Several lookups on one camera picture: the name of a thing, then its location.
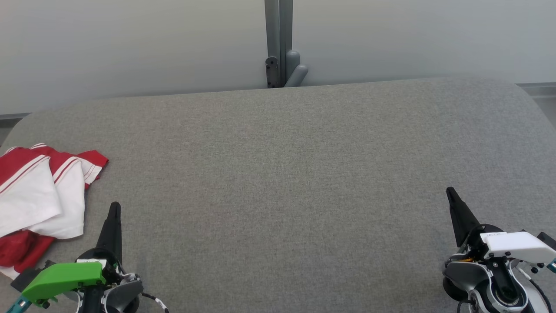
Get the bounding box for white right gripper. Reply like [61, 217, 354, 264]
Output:
[446, 186, 556, 266]

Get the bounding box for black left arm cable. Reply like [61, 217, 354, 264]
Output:
[141, 292, 170, 313]

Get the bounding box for red Bulls 23 jersey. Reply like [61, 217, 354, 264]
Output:
[0, 143, 87, 240]

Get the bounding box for teal left camera connector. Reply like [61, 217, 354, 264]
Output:
[6, 295, 32, 313]

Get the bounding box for red shorts white stripe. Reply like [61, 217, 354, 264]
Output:
[0, 150, 109, 280]

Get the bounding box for black post bracket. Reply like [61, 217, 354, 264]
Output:
[265, 57, 280, 89]

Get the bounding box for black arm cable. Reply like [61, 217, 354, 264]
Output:
[516, 265, 554, 313]
[141, 292, 170, 313]

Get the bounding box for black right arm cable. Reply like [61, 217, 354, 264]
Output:
[516, 265, 554, 313]

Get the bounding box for grey partition base rail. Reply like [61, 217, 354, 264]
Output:
[0, 112, 33, 129]
[515, 82, 556, 100]

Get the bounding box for grey rounded post tubes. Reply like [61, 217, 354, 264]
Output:
[285, 50, 309, 88]

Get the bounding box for grey metal post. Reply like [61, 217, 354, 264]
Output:
[264, 0, 294, 88]

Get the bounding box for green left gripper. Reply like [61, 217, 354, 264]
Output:
[21, 201, 123, 308]

